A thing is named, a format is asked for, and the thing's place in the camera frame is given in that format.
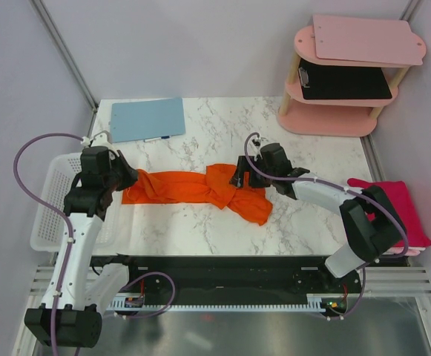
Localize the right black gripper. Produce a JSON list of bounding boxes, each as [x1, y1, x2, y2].
[[229, 155, 276, 188]]

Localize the orange t shirt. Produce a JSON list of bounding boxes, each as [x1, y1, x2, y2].
[[122, 164, 273, 225]]

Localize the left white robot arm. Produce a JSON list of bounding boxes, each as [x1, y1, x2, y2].
[[24, 144, 141, 353]]

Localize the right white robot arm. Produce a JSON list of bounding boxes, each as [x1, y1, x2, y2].
[[230, 139, 407, 292]]

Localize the blue white marker pen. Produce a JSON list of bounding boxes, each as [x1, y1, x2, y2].
[[143, 136, 171, 142]]

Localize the blue clipboard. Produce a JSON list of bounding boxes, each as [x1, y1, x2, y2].
[[110, 98, 186, 143]]

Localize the white plastic basket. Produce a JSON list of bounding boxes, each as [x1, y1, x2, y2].
[[29, 152, 138, 252]]

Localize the black clipboard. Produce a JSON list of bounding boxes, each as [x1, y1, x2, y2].
[[298, 59, 392, 100]]

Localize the folded magenta t shirt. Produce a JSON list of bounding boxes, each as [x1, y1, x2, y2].
[[347, 178, 431, 249]]

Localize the pink clipboard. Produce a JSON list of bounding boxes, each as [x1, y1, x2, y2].
[[312, 14, 423, 66]]

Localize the folded light pink t shirt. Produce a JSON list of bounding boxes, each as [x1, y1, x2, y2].
[[385, 244, 422, 257]]

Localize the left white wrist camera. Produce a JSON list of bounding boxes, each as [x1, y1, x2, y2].
[[81, 131, 119, 156]]

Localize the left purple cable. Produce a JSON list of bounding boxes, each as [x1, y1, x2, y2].
[[13, 132, 177, 349]]

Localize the white slotted cable duct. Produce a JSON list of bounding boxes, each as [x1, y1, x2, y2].
[[107, 295, 346, 313]]

